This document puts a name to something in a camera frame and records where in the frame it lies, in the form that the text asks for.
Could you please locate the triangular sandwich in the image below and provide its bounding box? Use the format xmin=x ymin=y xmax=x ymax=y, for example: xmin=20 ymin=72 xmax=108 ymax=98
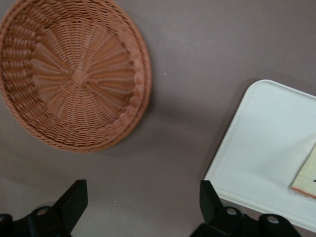
xmin=288 ymin=142 xmax=316 ymax=199

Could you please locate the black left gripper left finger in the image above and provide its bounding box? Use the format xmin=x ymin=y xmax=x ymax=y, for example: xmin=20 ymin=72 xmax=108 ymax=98
xmin=0 ymin=179 xmax=88 ymax=237

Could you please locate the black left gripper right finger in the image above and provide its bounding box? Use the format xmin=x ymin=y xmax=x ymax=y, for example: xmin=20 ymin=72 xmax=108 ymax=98
xmin=189 ymin=180 xmax=303 ymax=237

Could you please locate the round brown wicker basket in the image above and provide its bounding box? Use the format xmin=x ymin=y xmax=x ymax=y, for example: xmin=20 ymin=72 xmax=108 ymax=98
xmin=0 ymin=0 xmax=153 ymax=154

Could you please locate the cream rectangular tray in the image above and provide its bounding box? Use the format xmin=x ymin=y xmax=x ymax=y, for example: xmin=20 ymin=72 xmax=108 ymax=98
xmin=203 ymin=79 xmax=316 ymax=233

